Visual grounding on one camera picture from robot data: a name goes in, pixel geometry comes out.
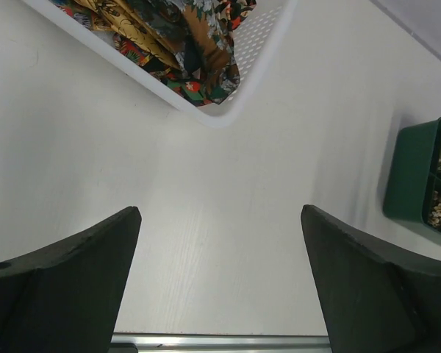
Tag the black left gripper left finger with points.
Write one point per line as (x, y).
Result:
(65, 297)

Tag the white perforated plastic basket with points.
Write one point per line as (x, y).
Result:
(255, 46)

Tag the gold patterned tie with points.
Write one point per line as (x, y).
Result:
(131, 37)

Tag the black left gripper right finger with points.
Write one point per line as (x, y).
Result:
(374, 296)

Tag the green compartment organizer tray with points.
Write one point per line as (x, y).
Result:
(410, 185)

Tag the orange grey floral tie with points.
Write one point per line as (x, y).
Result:
(200, 36)

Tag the aluminium front rail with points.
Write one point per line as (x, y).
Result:
(221, 343)

